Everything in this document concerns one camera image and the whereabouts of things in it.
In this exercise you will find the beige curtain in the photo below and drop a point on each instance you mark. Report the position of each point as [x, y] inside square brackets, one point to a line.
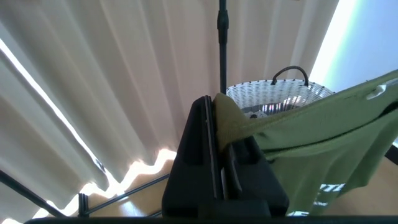
[124, 77]

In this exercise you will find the black clothes rack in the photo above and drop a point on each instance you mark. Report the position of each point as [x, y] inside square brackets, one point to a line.
[169, 46]

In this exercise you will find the white laundry basket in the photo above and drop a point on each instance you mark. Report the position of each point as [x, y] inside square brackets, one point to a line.
[264, 93]

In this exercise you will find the green printed t-shirt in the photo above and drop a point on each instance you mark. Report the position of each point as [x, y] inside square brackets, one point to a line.
[326, 133]

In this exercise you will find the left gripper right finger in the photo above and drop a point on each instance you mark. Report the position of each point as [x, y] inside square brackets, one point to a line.
[258, 180]

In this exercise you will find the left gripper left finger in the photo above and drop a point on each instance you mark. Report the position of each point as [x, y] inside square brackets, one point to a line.
[192, 174]

